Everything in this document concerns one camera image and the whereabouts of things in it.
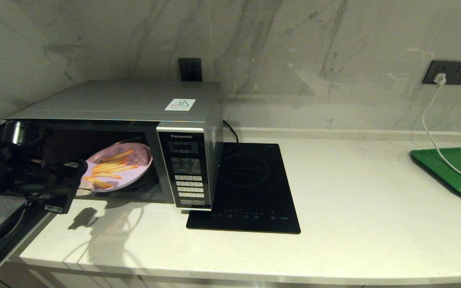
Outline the black power cord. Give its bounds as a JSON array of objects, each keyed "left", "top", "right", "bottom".
[{"left": 222, "top": 119, "right": 240, "bottom": 156}]

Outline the black single wall socket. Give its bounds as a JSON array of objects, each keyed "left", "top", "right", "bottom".
[{"left": 178, "top": 58, "right": 203, "bottom": 82}]

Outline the silver microwave oven body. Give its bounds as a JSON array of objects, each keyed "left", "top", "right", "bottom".
[{"left": 6, "top": 80, "right": 225, "bottom": 211}]

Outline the long orange french fry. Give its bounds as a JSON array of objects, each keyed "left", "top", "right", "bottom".
[{"left": 83, "top": 176, "right": 114, "bottom": 189}]

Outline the white warning sticker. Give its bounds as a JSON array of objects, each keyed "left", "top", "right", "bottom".
[{"left": 164, "top": 98, "right": 196, "bottom": 112}]

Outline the white charger cable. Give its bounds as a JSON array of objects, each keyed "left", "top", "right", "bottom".
[{"left": 421, "top": 82, "right": 461, "bottom": 182}]

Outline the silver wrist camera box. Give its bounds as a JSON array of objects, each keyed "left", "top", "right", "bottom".
[{"left": 44, "top": 203, "right": 73, "bottom": 215}]

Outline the black wide wall socket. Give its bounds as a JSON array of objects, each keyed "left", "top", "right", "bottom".
[{"left": 421, "top": 60, "right": 461, "bottom": 86}]

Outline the lilac round plate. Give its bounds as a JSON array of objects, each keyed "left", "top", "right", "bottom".
[{"left": 79, "top": 143, "right": 153, "bottom": 193}]

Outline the black induction cooktop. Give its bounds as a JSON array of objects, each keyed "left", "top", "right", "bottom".
[{"left": 186, "top": 142, "right": 301, "bottom": 234}]

